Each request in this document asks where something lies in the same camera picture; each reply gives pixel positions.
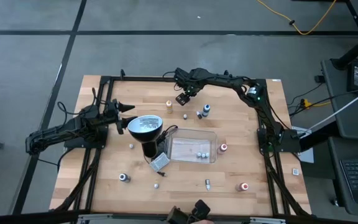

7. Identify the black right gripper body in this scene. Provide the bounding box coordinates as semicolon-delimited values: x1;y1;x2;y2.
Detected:
174;67;205;95

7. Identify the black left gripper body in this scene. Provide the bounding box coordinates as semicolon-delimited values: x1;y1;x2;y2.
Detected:
103;98;120;125

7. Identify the black gooseneck desk lamp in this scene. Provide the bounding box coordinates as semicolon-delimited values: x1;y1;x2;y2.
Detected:
127;114;169;159

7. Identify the clear plastic container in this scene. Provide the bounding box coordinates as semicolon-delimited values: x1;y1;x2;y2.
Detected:
165;128;219;165

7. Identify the black handheld device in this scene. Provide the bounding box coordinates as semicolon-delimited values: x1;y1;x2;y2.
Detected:
166;198;211;224

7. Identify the black side desk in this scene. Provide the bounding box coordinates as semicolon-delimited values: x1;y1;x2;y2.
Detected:
320;57;358;141

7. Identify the black keyboard desk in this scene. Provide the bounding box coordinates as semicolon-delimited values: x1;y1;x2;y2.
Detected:
327;136;358;218

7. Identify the black desk leg beam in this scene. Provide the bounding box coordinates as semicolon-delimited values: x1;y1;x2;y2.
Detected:
330;26;358;71

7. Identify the black aluminium table frame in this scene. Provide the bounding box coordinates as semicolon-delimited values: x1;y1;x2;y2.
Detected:
50;68;312;217

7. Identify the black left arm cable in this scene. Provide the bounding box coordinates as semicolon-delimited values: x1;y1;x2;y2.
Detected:
57;101;83;116

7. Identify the white printed cord warning tag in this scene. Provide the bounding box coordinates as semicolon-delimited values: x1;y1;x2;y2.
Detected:
149;152;170;172

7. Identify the black lamp cord with plug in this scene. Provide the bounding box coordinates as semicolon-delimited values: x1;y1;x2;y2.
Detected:
143;124;180;178

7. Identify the yellow extension cord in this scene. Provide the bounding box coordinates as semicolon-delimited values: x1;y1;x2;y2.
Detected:
255;0;338;35

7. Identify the black front rail with brackets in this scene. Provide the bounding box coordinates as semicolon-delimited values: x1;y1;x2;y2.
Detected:
0;210;358;224

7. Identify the white cable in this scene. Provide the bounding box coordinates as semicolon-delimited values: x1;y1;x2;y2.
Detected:
303;84;358;133

